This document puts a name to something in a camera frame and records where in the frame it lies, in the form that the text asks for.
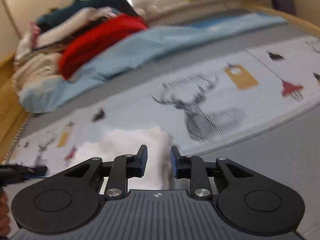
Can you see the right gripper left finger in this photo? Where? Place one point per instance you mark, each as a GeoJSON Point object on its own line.
{"type": "Point", "coordinates": [72, 198]}

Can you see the cream folded blanket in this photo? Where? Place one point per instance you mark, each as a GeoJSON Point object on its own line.
{"type": "Point", "coordinates": [38, 51]}

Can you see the red blanket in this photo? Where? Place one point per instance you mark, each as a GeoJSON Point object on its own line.
{"type": "Point", "coordinates": [96, 40]}

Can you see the teal garment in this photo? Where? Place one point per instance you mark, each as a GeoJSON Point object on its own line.
{"type": "Point", "coordinates": [58, 16]}

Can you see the person's left hand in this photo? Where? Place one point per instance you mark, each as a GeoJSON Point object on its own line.
{"type": "Point", "coordinates": [4, 218]}

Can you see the light blue blanket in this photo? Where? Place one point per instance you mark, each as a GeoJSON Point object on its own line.
{"type": "Point", "coordinates": [137, 50]}

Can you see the grey printed bed cover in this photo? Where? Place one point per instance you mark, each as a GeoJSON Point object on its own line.
{"type": "Point", "coordinates": [252, 98]}

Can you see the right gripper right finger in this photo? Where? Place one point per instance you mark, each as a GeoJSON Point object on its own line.
{"type": "Point", "coordinates": [244, 199]}

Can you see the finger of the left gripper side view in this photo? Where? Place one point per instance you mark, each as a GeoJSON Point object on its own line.
{"type": "Point", "coordinates": [13, 174]}

